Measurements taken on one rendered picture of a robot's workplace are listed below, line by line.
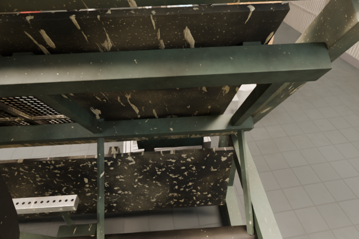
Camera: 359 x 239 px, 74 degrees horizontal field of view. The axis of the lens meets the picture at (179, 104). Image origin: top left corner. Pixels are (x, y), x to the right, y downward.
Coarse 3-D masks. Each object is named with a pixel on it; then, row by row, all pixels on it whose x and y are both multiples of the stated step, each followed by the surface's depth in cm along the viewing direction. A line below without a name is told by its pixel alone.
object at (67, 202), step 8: (16, 200) 102; (24, 200) 102; (32, 200) 102; (40, 200) 101; (48, 200) 101; (56, 200) 101; (64, 200) 101; (72, 200) 101; (16, 208) 99; (24, 208) 99; (32, 208) 99; (40, 208) 99; (48, 208) 99; (56, 208) 100; (64, 208) 100; (72, 208) 100
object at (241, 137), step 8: (240, 136) 124; (240, 144) 124; (240, 152) 123; (240, 160) 123; (248, 184) 121; (248, 192) 120; (248, 200) 118; (248, 208) 118; (64, 216) 106; (248, 216) 118; (248, 224) 117; (24, 232) 82; (248, 232) 117
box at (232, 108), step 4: (236, 96) 173; (232, 100) 169; (236, 100) 169; (232, 104) 171; (236, 104) 171; (228, 108) 173; (232, 108) 173; (236, 108) 174; (224, 112) 175; (228, 112) 175; (232, 112) 176
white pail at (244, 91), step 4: (248, 84) 287; (252, 84) 287; (240, 88) 282; (244, 88) 281; (248, 88) 281; (252, 88) 280; (240, 92) 280; (244, 92) 279; (248, 92) 280; (240, 96) 284; (244, 96) 283; (240, 100) 288; (244, 100) 287; (240, 104) 291
